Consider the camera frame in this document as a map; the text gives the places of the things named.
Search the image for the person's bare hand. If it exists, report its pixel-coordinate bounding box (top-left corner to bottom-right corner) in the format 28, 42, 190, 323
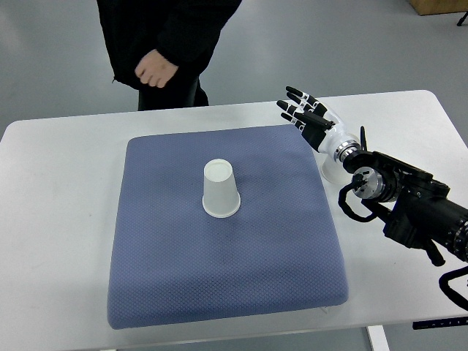
135, 50, 178, 88

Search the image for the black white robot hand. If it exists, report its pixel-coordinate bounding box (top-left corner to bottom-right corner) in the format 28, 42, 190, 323
276, 86, 361, 162

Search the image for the white paper cup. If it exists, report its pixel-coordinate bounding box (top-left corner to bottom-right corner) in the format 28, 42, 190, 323
202, 159, 241, 218
320, 156, 352, 185

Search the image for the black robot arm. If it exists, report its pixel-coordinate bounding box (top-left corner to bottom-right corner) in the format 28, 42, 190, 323
338, 142, 467, 266

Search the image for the person in black clothes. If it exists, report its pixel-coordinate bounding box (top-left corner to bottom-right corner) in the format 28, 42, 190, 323
97, 0, 241, 111

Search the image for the white paper cup on cushion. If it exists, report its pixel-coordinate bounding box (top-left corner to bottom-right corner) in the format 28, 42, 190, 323
202, 159, 241, 218

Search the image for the blue mesh cushion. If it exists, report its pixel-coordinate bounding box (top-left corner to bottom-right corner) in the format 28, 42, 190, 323
107, 124, 348, 329

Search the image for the wooden box corner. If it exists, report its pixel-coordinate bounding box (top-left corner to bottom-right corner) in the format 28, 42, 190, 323
409, 0, 467, 15

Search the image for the black tripod foot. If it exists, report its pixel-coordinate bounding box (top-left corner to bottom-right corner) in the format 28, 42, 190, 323
456, 12, 468, 26

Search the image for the white table leg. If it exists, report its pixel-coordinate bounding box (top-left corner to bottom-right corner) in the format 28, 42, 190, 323
366, 325, 390, 351

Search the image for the table control panel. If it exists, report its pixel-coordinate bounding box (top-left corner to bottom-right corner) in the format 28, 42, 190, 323
412, 316, 468, 331

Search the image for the black cable loop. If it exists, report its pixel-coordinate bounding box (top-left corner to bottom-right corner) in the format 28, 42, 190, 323
439, 265, 468, 312

